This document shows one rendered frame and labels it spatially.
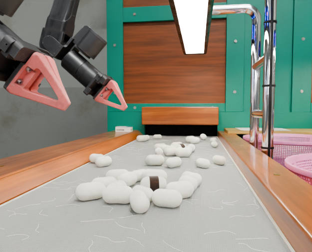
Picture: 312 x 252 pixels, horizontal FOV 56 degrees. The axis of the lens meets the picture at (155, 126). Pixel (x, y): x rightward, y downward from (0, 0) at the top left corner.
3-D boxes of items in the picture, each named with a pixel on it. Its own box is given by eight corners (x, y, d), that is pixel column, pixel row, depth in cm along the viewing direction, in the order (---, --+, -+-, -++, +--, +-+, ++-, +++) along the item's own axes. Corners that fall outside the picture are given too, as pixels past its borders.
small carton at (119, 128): (115, 131, 111) (115, 126, 111) (118, 131, 114) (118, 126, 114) (130, 132, 110) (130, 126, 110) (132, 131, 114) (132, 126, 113)
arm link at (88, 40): (55, 52, 83) (39, 43, 74) (80, 20, 82) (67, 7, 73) (85, 79, 81) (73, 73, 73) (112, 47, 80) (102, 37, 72)
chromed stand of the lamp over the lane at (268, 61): (183, 191, 62) (185, -23, 60) (187, 171, 82) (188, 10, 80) (276, 195, 60) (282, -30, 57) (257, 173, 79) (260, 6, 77)
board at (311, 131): (227, 134, 101) (227, 130, 101) (223, 130, 116) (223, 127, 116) (329, 135, 96) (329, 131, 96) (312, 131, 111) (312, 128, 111)
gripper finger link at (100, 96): (138, 99, 80) (113, 77, 80) (132, 98, 72) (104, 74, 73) (122, 118, 80) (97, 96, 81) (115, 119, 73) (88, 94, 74)
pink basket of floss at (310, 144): (310, 186, 67) (312, 144, 66) (223, 167, 89) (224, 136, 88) (361, 172, 82) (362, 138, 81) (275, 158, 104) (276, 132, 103)
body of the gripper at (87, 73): (116, 81, 81) (96, 64, 81) (104, 76, 70) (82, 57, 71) (101, 99, 81) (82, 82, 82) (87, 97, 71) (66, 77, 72)
